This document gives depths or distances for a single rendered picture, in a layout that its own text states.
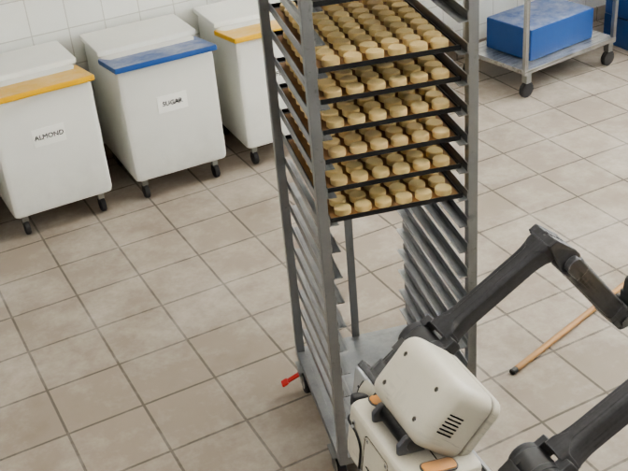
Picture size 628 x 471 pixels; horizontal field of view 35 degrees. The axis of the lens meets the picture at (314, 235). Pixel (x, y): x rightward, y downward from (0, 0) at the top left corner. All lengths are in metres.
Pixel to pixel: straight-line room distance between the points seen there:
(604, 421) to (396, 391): 0.39
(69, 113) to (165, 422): 1.81
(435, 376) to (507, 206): 3.14
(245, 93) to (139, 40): 0.61
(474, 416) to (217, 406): 2.05
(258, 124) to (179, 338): 1.59
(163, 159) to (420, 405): 3.50
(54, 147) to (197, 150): 0.76
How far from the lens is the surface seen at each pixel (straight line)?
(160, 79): 5.10
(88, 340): 4.36
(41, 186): 5.10
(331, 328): 3.03
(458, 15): 2.76
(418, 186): 2.97
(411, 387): 1.96
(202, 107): 5.23
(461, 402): 1.90
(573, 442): 1.93
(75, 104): 5.00
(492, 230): 4.82
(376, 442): 2.02
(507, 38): 6.34
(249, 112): 5.36
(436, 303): 3.44
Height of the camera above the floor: 2.47
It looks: 31 degrees down
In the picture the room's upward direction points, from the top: 5 degrees counter-clockwise
